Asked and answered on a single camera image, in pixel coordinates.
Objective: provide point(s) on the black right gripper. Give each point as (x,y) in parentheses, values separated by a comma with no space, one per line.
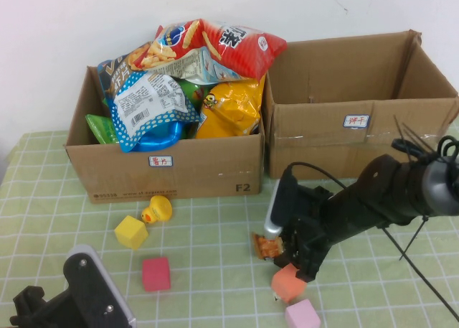
(322,224)

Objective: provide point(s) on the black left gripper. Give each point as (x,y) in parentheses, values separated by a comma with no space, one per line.
(39,310)

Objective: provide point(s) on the small brown snack packet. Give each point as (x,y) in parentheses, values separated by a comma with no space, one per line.
(267,249)

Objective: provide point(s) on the red shrimp stick bag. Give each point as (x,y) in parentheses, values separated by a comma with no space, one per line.
(244,48)

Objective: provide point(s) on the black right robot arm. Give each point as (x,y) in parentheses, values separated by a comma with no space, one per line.
(401,191)

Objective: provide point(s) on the orange foam cube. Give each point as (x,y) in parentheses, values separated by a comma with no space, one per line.
(287,288)

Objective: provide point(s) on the light pink foam cube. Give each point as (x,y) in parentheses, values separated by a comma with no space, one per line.
(303,313)

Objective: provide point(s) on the green checked tablecloth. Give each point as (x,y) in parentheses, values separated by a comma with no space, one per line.
(215,242)

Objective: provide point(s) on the cardboard box without print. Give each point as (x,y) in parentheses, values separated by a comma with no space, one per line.
(322,152)

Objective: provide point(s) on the yellow foam cube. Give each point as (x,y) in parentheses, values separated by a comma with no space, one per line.
(131,233)

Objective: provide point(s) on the magenta foam cube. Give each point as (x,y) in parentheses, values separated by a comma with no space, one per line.
(156,274)

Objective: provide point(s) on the cardboard box with F2 print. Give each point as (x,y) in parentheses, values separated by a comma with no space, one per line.
(201,173)

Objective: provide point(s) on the long black zip tie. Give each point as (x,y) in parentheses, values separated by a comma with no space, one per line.
(430,285)

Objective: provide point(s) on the yellow rubber duck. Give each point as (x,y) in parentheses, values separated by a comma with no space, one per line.
(161,207)

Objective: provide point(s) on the white label with red writing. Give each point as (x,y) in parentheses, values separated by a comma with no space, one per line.
(160,161)
(356,121)

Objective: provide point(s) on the yellow chip bag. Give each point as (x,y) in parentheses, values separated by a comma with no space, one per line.
(229,112)

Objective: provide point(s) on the green chip bag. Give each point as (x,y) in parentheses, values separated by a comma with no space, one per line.
(190,91)
(104,128)

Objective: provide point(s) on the blue polka dot chip bag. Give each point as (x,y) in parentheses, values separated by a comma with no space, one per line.
(143,105)

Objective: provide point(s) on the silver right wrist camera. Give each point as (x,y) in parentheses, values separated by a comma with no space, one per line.
(281,206)

